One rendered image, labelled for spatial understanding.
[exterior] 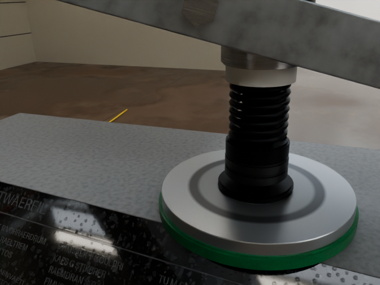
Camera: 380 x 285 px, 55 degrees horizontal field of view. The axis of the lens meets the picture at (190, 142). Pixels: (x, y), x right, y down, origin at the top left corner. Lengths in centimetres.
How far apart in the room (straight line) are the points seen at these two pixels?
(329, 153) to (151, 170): 27
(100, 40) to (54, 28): 92
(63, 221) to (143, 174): 12
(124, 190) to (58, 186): 9
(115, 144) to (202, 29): 35
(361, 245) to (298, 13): 23
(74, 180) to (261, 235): 28
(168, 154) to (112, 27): 564
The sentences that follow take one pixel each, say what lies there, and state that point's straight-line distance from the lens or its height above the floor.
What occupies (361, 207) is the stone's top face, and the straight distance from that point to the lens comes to 46.
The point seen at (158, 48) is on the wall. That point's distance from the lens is 583.
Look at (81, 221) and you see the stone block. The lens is 46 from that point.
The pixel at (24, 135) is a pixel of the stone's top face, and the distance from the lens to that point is 72.
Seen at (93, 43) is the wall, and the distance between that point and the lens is 641.
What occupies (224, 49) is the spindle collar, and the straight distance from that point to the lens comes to 36.
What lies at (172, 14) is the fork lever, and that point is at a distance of 31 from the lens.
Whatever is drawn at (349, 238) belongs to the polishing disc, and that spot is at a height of 83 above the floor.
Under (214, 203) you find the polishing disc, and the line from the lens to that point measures 39.
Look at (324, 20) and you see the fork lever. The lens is 32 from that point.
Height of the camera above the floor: 105
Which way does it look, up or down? 22 degrees down
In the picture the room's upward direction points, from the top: 1 degrees counter-clockwise
